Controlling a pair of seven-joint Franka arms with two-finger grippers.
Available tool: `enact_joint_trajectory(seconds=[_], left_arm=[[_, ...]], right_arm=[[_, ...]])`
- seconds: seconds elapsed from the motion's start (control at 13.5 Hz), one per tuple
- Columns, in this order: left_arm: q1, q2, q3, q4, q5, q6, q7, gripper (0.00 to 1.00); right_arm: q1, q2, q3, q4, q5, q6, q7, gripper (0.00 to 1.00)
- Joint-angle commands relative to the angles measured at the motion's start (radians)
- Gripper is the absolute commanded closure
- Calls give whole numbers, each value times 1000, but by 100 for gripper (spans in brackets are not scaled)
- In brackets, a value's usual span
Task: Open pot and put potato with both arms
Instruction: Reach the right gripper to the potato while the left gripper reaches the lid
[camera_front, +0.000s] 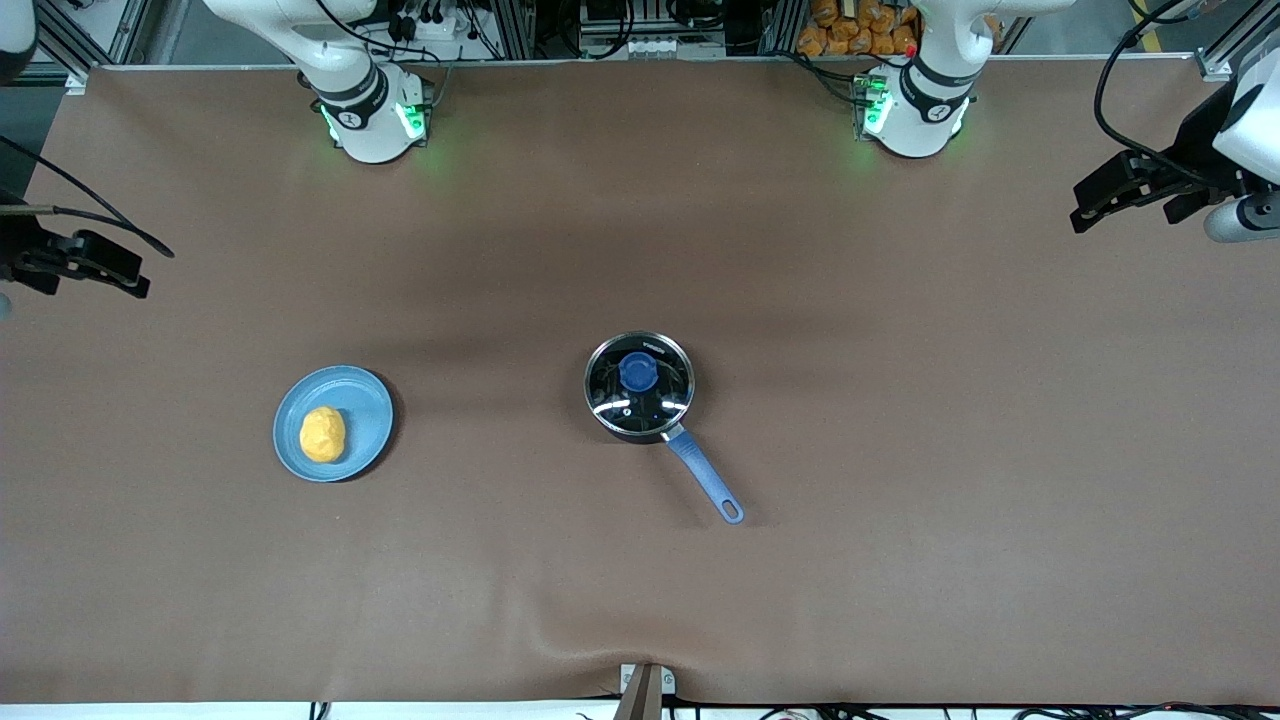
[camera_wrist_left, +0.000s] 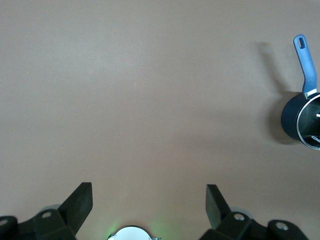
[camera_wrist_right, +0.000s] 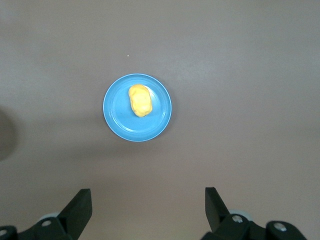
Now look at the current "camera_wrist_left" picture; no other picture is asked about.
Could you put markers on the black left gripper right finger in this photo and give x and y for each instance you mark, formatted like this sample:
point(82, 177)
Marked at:
point(220, 215)

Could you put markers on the glass lid with blue knob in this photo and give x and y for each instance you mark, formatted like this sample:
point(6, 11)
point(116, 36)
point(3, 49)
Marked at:
point(311, 125)

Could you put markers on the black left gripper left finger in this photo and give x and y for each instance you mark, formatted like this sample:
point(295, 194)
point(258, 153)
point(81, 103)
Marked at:
point(72, 212)

